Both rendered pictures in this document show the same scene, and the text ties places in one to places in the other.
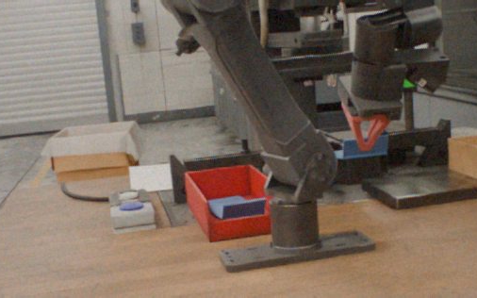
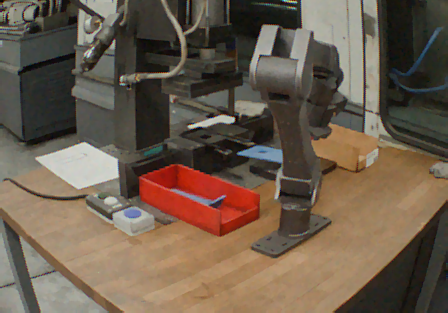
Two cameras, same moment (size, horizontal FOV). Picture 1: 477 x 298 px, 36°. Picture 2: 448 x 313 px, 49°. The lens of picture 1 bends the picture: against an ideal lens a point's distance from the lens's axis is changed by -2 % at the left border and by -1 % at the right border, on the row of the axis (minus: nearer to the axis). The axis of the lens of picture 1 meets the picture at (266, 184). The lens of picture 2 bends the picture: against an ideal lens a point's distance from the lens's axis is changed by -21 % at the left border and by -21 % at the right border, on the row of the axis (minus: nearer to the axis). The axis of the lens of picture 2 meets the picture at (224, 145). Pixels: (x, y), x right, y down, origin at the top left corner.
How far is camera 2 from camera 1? 0.75 m
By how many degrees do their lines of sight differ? 34
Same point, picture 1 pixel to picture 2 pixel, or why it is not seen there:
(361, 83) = (313, 117)
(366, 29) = (325, 87)
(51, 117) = not seen: outside the picture
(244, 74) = (301, 132)
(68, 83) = not seen: outside the picture
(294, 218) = (305, 216)
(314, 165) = (318, 182)
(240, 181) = (171, 177)
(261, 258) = (287, 245)
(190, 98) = not seen: outside the picture
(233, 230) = (232, 226)
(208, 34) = (292, 109)
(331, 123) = (37, 76)
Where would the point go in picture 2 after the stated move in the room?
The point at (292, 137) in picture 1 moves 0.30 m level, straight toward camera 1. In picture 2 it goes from (312, 167) to (413, 218)
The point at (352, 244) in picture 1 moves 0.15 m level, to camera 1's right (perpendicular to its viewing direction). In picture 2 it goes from (322, 223) to (365, 203)
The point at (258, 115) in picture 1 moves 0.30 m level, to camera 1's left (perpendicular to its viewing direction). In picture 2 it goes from (299, 156) to (149, 195)
